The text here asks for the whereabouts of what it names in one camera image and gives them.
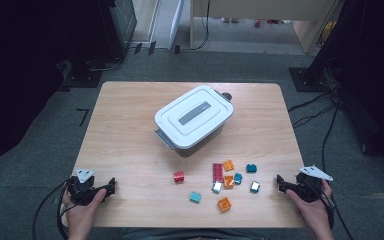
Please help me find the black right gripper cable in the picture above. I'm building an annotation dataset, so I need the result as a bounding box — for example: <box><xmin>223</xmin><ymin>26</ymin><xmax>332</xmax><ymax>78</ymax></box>
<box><xmin>314</xmin><ymin>181</ymin><xmax>336</xmax><ymax>231</ymax></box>

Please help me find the black stand base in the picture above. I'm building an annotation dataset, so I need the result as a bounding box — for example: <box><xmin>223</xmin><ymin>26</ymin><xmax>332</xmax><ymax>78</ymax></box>
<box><xmin>288</xmin><ymin>66</ymin><xmax>331</xmax><ymax>93</ymax></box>
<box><xmin>63</xmin><ymin>59</ymin><xmax>123</xmax><ymax>89</ymax></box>

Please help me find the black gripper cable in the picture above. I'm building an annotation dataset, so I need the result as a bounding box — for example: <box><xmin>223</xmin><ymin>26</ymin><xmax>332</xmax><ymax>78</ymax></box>
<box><xmin>314</xmin><ymin>181</ymin><xmax>336</xmax><ymax>231</ymax></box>
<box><xmin>56</xmin><ymin>186</ymin><xmax>73</xmax><ymax>233</ymax></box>
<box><xmin>32</xmin><ymin>179</ymin><xmax>72</xmax><ymax>240</ymax></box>

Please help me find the dark glass cabinet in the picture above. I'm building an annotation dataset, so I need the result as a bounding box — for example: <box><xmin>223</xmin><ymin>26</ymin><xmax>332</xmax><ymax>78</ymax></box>
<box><xmin>109</xmin><ymin>0</ymin><xmax>138</xmax><ymax>60</ymax></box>

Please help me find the black hanging cable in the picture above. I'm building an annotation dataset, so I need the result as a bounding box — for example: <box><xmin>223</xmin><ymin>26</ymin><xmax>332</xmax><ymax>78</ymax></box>
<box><xmin>193</xmin><ymin>0</ymin><xmax>212</xmax><ymax>51</ymax></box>

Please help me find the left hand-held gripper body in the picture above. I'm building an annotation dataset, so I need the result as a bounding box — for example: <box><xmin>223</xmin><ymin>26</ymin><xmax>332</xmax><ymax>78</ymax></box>
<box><xmin>67</xmin><ymin>168</ymin><xmax>109</xmax><ymax>206</ymax></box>

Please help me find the long red toy brick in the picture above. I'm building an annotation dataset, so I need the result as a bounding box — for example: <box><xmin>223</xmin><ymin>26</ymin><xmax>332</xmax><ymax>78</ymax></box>
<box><xmin>212</xmin><ymin>162</ymin><xmax>225</xmax><ymax>184</ymax></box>

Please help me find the white container lid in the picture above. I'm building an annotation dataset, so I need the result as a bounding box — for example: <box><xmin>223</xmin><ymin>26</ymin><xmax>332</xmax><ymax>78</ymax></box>
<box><xmin>154</xmin><ymin>84</ymin><xmax>235</xmax><ymax>150</ymax></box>

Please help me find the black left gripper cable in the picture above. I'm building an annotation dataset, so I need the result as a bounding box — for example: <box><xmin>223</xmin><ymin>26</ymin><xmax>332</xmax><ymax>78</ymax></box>
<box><xmin>32</xmin><ymin>179</ymin><xmax>72</xmax><ymax>240</ymax></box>
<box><xmin>56</xmin><ymin>186</ymin><xmax>73</xmax><ymax>233</ymax></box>

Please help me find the wooden desk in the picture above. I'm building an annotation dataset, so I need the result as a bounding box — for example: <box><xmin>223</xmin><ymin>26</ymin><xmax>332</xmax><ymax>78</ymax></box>
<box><xmin>189</xmin><ymin>0</ymin><xmax>343</xmax><ymax>55</ymax></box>

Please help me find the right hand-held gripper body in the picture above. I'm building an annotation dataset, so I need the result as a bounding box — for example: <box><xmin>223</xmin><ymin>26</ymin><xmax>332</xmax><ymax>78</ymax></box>
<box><xmin>288</xmin><ymin>165</ymin><xmax>334</xmax><ymax>203</ymax></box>

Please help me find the grey transparent storage container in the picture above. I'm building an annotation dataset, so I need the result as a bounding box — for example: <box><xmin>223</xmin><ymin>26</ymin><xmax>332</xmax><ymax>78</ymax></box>
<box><xmin>154</xmin><ymin>89</ymin><xmax>230</xmax><ymax>158</ymax></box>

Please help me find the white panel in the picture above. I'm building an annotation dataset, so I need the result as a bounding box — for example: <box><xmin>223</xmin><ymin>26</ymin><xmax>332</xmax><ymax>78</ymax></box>
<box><xmin>148</xmin><ymin>0</ymin><xmax>186</xmax><ymax>51</ymax></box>

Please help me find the person's right hand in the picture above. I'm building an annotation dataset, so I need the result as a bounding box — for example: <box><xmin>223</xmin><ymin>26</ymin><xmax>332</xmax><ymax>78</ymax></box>
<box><xmin>284</xmin><ymin>179</ymin><xmax>335</xmax><ymax>232</ymax></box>

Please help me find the person's left hand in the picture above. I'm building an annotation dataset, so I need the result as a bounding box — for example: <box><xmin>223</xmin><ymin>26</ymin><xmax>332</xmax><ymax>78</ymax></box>
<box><xmin>62</xmin><ymin>188</ymin><xmax>108</xmax><ymax>232</ymax></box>

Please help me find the black floor cable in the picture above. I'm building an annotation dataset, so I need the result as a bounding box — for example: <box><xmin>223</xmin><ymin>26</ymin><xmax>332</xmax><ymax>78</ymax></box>
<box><xmin>292</xmin><ymin>104</ymin><xmax>336</xmax><ymax>129</ymax></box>
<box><xmin>321</xmin><ymin>104</ymin><xmax>354</xmax><ymax>240</ymax></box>
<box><xmin>288</xmin><ymin>92</ymin><xmax>331</xmax><ymax>113</ymax></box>

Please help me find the yellow object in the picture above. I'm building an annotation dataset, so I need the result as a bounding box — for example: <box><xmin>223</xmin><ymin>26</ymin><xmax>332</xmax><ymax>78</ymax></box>
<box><xmin>319</xmin><ymin>20</ymin><xmax>337</xmax><ymax>46</ymax></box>

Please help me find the dark curtain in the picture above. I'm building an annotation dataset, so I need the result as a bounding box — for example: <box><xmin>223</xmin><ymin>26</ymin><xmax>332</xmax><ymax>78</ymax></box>
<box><xmin>0</xmin><ymin>0</ymin><xmax>114</xmax><ymax>174</ymax></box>
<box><xmin>313</xmin><ymin>0</ymin><xmax>384</xmax><ymax>168</ymax></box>

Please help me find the black angled floor tape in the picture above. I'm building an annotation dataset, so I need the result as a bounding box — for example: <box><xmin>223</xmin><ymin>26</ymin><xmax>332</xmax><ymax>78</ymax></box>
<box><xmin>76</xmin><ymin>108</ymin><xmax>90</xmax><ymax>128</ymax></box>

